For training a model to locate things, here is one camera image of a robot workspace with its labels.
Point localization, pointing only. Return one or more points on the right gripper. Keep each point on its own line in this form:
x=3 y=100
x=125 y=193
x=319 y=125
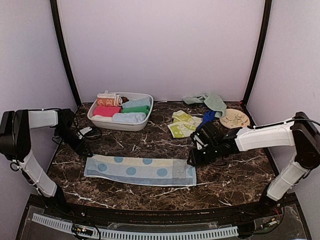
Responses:
x=196 y=160

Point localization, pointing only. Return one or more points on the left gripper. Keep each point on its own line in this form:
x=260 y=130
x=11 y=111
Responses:
x=83 y=148

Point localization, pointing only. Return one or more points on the orange bunny towel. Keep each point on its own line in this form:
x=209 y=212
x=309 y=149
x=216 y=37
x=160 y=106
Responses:
x=109 y=99

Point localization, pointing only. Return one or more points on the blue polka dot towel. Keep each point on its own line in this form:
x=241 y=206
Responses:
x=157 y=172

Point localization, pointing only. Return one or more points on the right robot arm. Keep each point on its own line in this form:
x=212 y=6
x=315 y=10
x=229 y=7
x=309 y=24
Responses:
x=299 y=132

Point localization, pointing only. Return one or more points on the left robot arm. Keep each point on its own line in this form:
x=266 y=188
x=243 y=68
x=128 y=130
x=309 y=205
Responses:
x=16 y=146

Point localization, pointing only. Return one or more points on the dark blue object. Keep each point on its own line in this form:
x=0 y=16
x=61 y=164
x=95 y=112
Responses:
x=209 y=116

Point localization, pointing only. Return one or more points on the white plastic basin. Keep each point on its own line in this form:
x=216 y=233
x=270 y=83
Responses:
x=122 y=126

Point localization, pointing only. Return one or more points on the green patterned small towel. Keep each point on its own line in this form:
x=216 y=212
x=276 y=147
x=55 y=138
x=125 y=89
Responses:
x=183 y=124

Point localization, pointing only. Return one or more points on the pink rolled towel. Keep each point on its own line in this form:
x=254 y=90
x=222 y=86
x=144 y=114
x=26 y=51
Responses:
x=106 y=111

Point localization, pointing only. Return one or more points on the grey green crumpled towel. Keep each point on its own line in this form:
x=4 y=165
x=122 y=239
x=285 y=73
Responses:
x=213 y=101

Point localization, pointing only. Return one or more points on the light blue rolled towel front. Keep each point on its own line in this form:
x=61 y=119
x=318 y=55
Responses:
x=131 y=117

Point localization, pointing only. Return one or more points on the light blue rolled towel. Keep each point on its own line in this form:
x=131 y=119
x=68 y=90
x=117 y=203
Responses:
x=146 y=101
x=131 y=117

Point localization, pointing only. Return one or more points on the brown rolled towel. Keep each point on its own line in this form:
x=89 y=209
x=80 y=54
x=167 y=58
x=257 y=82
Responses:
x=124 y=99

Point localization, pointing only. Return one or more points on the green rolled towel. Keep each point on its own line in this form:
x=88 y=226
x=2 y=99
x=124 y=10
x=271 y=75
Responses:
x=137 y=109

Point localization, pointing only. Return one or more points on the light blue rolled towel back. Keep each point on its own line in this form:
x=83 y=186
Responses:
x=146 y=101

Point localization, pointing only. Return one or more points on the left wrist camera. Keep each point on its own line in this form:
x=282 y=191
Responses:
x=81 y=133

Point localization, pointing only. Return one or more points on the white slotted cable duct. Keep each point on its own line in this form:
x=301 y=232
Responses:
x=87 y=232

